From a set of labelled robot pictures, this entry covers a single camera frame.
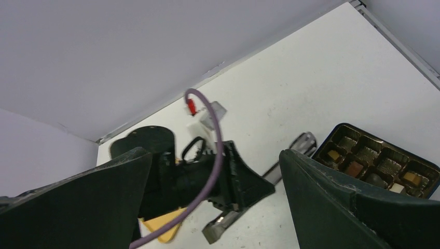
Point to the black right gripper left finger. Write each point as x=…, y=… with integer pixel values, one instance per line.
x=97, y=208

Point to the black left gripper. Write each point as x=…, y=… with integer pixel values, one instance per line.
x=173, y=185

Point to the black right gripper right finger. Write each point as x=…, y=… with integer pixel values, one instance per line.
x=333, y=210

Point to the blue chocolate box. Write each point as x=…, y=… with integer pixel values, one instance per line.
x=384, y=163

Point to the brown chocolate in box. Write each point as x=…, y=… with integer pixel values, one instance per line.
x=354, y=169

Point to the yellow tray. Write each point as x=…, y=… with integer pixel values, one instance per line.
x=156, y=223

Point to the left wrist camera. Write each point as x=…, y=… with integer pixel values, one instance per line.
x=202, y=126

